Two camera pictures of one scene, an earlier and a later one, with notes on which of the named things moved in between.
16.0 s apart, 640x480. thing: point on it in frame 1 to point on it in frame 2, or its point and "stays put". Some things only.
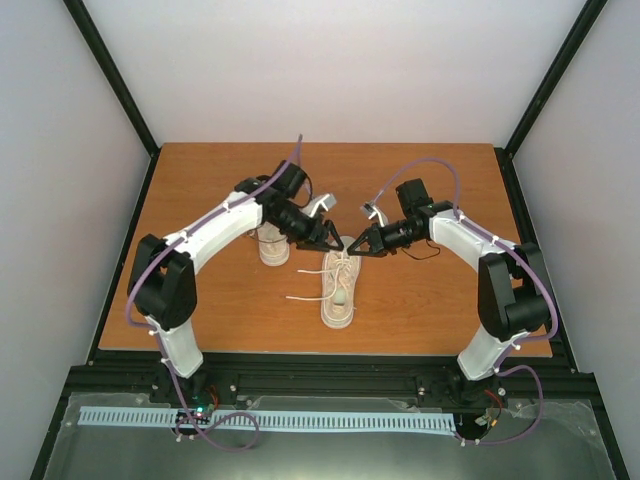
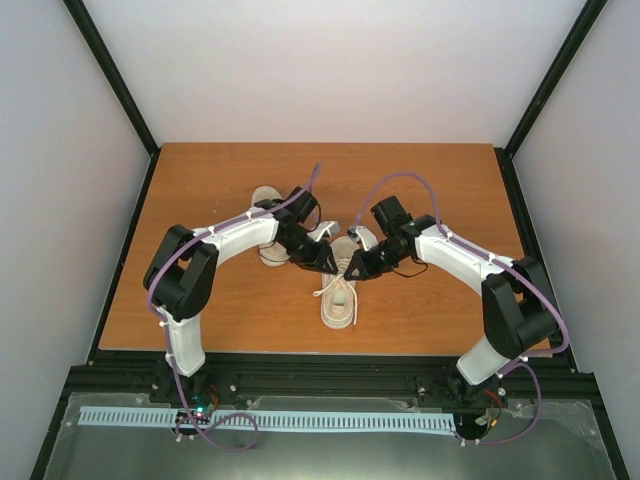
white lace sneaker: [274, 246] stays put
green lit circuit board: [202, 412] stays put
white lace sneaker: [340, 273] stays put
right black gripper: [363, 239] to [367, 270]
